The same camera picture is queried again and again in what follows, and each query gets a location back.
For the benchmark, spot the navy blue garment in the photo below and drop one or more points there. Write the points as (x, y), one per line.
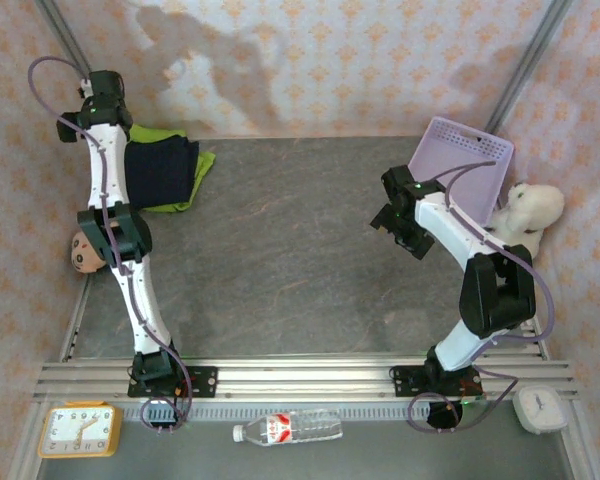
(160, 175)

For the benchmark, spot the lavender plastic basket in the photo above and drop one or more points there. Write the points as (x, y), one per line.
(470, 170)

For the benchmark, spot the lime green shorts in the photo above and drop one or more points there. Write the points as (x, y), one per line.
(205, 165)

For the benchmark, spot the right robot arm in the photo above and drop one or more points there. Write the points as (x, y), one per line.
(495, 300)

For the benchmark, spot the white plush bear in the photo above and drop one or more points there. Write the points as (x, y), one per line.
(535, 205)

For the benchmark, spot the cartoon boy plush doll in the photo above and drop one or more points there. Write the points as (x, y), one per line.
(82, 255)

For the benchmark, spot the black connector box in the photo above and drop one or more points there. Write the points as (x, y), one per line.
(160, 415)
(442, 419)

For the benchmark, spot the white square clock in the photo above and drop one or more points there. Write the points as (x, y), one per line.
(540, 409)

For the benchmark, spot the clear plastic water bottle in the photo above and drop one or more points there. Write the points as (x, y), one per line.
(290, 427)

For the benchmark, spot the yellow alarm clock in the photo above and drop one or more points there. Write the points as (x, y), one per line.
(77, 431)

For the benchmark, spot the aluminium frame post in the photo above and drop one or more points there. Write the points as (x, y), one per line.
(525, 75)
(65, 30)

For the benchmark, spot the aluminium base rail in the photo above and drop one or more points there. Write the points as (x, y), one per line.
(300, 377)

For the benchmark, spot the aluminium frame leg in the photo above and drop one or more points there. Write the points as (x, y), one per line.
(582, 445)
(27, 445)

